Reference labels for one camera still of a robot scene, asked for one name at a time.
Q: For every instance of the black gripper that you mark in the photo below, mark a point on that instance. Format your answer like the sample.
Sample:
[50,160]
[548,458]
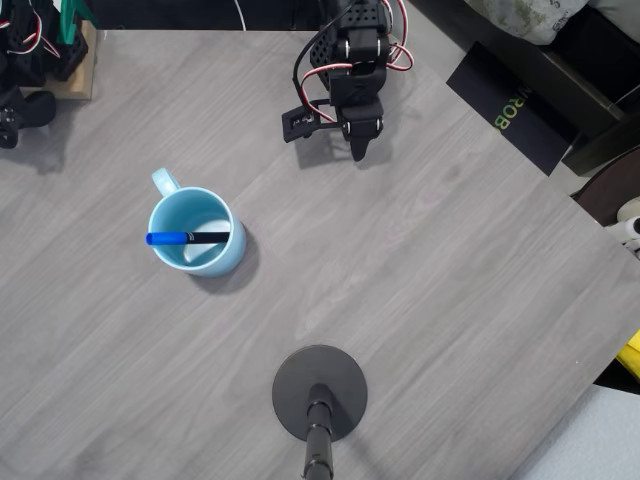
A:
[361,126]

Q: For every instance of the blue capped marker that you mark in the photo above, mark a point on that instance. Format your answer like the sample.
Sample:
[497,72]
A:
[165,238]

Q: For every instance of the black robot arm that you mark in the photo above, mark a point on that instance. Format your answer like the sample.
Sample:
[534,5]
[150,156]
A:
[360,15]

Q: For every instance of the light blue mug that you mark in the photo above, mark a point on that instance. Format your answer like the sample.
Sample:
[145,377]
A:
[170,215]

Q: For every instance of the black box with green letters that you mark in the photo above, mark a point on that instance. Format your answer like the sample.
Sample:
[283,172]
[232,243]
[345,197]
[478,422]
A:
[480,85]

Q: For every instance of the camouflage pillow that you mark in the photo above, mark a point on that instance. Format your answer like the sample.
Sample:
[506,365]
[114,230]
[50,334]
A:
[525,20]

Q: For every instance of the dark round chair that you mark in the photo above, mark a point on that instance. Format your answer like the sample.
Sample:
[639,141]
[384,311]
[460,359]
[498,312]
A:
[610,195]

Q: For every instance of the white gadget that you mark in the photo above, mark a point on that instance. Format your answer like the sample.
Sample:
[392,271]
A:
[631,207]

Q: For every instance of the wooden base board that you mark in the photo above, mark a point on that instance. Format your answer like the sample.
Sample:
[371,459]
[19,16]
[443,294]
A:
[82,90]

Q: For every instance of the grey cushion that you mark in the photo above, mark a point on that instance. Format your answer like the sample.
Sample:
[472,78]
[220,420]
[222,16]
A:
[620,7]

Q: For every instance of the green clamp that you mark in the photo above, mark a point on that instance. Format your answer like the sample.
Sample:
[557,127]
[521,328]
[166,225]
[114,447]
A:
[67,27]

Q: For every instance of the yellow object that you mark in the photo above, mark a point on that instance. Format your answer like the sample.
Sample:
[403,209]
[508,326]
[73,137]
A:
[632,355]

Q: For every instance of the light grey bedding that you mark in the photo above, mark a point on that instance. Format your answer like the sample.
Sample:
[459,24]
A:
[600,440]

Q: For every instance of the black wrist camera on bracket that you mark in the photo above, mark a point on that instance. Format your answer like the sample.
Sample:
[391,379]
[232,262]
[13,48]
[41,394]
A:
[297,125]

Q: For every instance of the dark furniture frame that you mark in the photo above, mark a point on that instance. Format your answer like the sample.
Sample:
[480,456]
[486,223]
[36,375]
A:
[590,100]

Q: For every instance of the black round-base camera stand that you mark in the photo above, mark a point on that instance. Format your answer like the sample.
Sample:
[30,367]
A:
[300,380]

